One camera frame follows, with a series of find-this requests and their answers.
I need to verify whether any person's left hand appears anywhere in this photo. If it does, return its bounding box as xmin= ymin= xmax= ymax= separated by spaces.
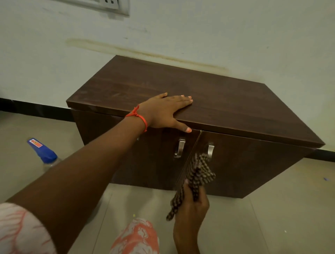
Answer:
xmin=137 ymin=92 xmax=193 ymax=133

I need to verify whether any person's right hand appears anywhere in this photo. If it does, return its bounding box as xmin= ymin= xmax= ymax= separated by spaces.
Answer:
xmin=173 ymin=179 xmax=210 ymax=232

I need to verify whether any brown checked cloth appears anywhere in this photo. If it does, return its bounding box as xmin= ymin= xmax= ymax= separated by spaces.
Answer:
xmin=166 ymin=153 xmax=216 ymax=221

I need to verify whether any person's right forearm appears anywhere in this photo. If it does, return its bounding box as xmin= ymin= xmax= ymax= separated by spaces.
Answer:
xmin=173 ymin=227 xmax=201 ymax=254

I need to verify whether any person's left forearm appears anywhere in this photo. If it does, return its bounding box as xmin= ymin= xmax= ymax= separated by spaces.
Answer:
xmin=5 ymin=115 xmax=147 ymax=254

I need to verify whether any dark brown wooden cabinet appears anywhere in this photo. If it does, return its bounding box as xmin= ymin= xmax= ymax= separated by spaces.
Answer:
xmin=66 ymin=55 xmax=325 ymax=199

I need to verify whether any dark brown cabinet door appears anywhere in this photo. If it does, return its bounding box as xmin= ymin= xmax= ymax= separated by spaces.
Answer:
xmin=71 ymin=109 xmax=202 ymax=191
xmin=175 ymin=130 xmax=316 ymax=199

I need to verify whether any white orange patterned trouser leg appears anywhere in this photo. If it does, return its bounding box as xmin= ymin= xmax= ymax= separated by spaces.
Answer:
xmin=109 ymin=218 xmax=160 ymax=254

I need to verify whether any clear bottle with blue cap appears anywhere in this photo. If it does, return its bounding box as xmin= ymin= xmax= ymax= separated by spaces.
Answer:
xmin=27 ymin=138 xmax=62 ymax=172

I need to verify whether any white orange patterned sleeve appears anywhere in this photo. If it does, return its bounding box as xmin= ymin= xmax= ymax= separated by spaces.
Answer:
xmin=0 ymin=203 xmax=57 ymax=254

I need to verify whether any orange thread bracelet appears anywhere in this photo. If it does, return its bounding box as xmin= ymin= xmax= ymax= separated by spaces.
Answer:
xmin=125 ymin=105 xmax=148 ymax=132

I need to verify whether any white wall switch plate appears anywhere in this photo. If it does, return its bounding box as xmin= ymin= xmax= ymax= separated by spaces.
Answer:
xmin=51 ymin=0 xmax=130 ymax=17

